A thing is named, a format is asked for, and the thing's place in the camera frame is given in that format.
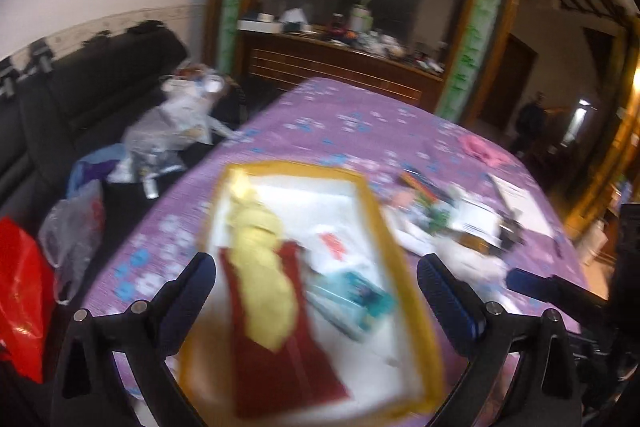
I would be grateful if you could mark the clear plastic bag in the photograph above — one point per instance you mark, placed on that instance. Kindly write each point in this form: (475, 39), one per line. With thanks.
(70, 232)

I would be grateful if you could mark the teal packet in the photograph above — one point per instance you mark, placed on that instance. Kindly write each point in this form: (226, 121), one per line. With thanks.
(350, 297)

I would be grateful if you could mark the red plastic bag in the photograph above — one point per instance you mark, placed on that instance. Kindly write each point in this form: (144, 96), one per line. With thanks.
(20, 287)

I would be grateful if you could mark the flat white box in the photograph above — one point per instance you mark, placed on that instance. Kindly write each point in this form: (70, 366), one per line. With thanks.
(260, 26)

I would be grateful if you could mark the purple floral tablecloth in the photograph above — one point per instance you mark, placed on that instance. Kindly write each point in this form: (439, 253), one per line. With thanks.
(340, 117)

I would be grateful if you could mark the white packet with red label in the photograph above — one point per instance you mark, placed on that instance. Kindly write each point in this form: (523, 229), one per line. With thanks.
(332, 247)

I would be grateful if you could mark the white cloth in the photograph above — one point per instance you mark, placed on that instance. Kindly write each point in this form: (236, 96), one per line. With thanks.
(465, 257)

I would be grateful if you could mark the wooden cabinet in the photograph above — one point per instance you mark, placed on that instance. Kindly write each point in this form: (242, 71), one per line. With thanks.
(325, 62)

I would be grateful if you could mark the pink cloth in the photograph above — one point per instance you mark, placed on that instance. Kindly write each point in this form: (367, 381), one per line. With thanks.
(480, 149)

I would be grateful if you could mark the yellow-rimmed white box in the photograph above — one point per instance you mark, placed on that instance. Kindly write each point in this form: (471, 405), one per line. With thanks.
(320, 212)

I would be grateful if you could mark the blue plastic bag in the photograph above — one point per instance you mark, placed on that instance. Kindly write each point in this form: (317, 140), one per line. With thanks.
(95, 164)

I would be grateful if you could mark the white paper sheet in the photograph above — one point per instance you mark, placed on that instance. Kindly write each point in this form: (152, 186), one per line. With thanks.
(525, 202)

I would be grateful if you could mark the yellow cloth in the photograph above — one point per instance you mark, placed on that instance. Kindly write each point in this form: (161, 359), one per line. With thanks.
(260, 257)

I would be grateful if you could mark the tissue box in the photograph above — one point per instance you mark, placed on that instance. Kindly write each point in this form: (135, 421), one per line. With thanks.
(294, 21)

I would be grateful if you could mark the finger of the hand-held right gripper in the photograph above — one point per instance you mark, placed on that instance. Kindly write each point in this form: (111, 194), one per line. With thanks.
(530, 282)

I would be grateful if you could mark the red cloth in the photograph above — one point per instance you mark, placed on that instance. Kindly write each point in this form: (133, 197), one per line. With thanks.
(280, 377)

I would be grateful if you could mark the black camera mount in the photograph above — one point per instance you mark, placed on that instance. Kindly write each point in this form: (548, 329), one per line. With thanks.
(35, 62)

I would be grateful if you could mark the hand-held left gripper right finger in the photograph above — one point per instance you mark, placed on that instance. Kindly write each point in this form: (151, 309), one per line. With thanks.
(445, 297)

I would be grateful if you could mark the black sofa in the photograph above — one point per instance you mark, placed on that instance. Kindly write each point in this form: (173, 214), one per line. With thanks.
(75, 82)

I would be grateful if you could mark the white plastic bag pile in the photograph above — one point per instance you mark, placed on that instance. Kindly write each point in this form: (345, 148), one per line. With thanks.
(165, 122)

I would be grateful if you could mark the small white tube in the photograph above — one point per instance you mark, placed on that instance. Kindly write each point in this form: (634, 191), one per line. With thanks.
(151, 188)

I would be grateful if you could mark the white jug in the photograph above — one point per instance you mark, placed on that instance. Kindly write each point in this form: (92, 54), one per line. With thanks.
(361, 17)

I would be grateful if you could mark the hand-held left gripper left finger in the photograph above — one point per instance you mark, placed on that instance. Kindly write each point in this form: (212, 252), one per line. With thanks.
(197, 287)

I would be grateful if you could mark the wooden door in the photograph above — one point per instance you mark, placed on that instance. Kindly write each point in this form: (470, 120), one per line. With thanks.
(510, 82)

